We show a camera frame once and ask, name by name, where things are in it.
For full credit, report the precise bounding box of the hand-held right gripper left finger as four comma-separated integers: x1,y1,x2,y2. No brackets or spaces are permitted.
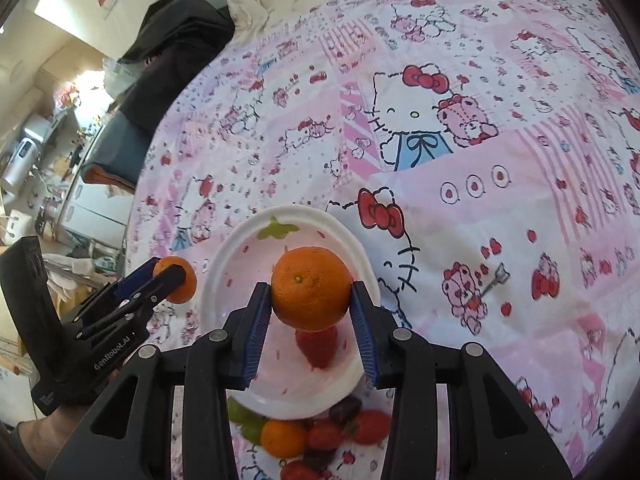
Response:
45,282,273,480

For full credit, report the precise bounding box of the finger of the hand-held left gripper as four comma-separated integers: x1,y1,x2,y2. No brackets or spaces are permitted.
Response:
75,258,162,329
75,265,186,341

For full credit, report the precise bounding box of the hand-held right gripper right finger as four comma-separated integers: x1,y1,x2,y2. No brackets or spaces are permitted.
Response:
348,280,573,480

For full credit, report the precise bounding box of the small orange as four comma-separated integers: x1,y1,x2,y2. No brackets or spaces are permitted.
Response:
152,256,198,306

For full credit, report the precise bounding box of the white plate with pink print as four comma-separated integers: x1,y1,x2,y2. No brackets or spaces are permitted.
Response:
199,205,381,420

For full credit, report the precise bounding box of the large orange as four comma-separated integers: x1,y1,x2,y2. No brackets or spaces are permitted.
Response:
270,246,352,332

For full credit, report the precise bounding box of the dark purple grape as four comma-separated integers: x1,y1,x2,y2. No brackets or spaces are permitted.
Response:
328,395,363,423
302,447,337,472

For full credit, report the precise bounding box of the green grape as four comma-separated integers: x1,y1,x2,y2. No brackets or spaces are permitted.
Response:
240,417,267,446
227,396,266,423

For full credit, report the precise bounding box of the red cherry tomato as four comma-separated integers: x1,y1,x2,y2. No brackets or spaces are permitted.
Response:
306,420,346,451

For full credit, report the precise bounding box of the medium orange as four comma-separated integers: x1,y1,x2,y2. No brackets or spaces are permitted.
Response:
260,419,309,459

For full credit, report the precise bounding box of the person's left forearm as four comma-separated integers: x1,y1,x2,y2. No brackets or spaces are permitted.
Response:
10,400,103,480

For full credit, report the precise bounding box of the white drawer cabinet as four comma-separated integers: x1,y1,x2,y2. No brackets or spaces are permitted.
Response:
60,170,136,247

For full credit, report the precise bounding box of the pink cartoon printed blanket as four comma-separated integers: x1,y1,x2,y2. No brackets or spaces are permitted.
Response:
122,0,640,480

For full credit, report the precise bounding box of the white appliance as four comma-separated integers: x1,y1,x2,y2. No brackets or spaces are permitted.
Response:
0,137,41,196

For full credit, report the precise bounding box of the clear plastic bag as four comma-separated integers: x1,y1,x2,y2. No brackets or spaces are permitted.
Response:
102,57,138,96

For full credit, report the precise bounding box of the black garment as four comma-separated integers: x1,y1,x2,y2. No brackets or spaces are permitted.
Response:
117,0,236,131

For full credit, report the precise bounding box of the cream cloth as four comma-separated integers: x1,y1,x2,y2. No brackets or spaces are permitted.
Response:
226,0,361,43

